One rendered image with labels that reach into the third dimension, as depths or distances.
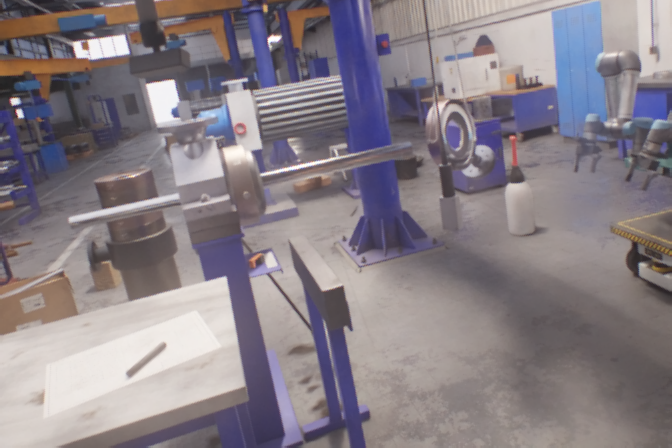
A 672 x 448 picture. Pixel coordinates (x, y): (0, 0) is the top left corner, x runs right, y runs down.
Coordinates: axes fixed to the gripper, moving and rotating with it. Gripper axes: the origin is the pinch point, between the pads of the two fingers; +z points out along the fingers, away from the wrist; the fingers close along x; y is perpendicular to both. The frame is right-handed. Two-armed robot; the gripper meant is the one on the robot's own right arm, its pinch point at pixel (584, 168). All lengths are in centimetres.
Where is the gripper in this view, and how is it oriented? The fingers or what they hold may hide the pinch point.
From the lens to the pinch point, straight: 323.7
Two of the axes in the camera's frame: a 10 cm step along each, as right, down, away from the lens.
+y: 9.4, 1.8, 2.9
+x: -2.9, -0.4, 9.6
